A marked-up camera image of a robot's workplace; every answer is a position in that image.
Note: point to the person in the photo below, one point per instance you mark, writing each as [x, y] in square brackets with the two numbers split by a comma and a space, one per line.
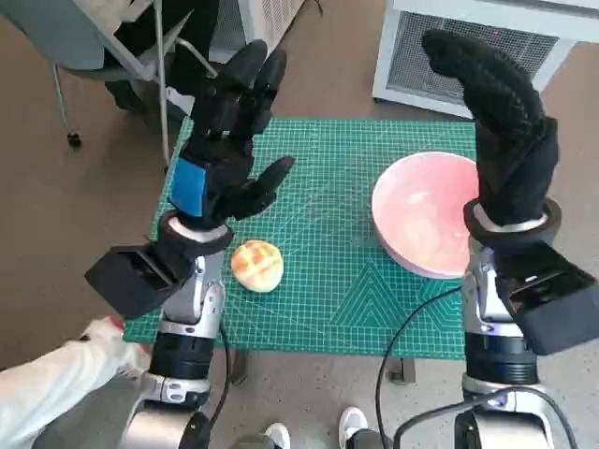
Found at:
[51, 393]
[135, 28]

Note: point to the small white mesh cabinet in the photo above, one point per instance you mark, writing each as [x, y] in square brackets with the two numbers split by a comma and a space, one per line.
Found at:
[281, 18]

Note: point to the large white mesh cabinet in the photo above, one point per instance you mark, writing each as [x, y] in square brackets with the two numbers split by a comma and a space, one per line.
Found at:
[407, 47]

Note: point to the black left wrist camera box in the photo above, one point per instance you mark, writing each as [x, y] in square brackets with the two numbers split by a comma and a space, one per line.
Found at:
[126, 280]

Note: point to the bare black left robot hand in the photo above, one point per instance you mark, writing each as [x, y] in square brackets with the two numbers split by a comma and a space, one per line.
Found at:
[224, 140]

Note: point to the green cutting mat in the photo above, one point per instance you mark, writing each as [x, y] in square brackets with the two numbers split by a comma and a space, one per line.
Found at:
[327, 187]

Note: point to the white shoe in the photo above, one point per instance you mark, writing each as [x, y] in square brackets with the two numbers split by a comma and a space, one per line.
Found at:
[278, 437]
[352, 421]

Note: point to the round toy bread bun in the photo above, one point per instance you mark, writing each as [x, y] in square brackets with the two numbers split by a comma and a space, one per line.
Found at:
[257, 266]

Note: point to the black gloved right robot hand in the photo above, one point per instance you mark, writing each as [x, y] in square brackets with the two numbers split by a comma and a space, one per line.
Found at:
[510, 140]

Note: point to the grey office chair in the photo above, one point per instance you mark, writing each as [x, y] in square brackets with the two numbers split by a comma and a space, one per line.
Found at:
[70, 37]

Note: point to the black table leg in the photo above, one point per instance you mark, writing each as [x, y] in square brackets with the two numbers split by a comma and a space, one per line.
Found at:
[239, 369]
[404, 372]

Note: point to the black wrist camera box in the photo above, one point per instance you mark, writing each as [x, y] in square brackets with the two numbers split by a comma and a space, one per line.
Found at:
[552, 318]
[126, 280]

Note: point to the pink bowl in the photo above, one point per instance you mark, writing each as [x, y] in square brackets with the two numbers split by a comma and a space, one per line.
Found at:
[421, 210]

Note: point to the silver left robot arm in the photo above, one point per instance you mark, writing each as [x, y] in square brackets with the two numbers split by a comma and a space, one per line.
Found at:
[192, 299]

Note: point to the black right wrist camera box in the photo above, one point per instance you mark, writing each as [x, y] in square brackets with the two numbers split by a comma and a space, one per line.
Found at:
[552, 318]

